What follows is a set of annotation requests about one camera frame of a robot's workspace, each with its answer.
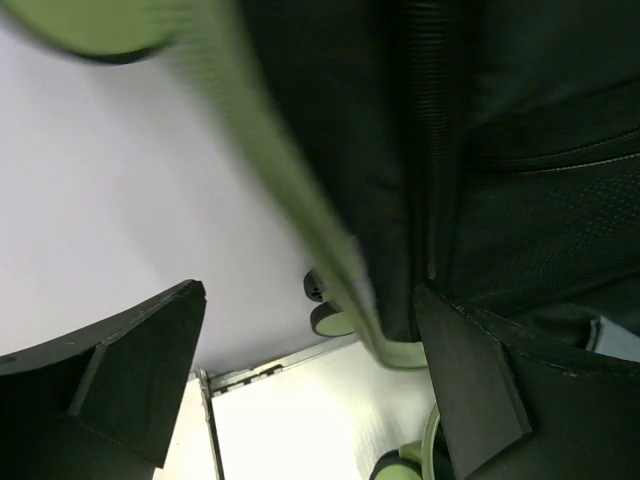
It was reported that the green suitcase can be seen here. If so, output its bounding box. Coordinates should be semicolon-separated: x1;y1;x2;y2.
0;0;640;480

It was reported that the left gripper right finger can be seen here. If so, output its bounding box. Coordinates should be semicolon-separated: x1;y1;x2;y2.
414;287;532;479

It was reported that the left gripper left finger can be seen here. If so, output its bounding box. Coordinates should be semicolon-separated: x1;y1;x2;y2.
1;280;206;469

